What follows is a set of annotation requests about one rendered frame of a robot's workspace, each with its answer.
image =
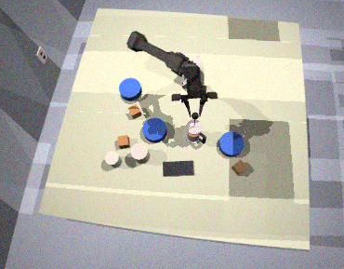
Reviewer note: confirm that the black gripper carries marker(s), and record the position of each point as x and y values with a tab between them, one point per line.
184	98

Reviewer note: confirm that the blue cylinder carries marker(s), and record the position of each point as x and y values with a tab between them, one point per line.
231	144
129	89
154	130

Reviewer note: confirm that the brown block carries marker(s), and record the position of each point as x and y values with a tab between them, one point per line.
134	111
239	167
123	142

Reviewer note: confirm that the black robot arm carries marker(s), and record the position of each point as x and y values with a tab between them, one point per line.
177	62

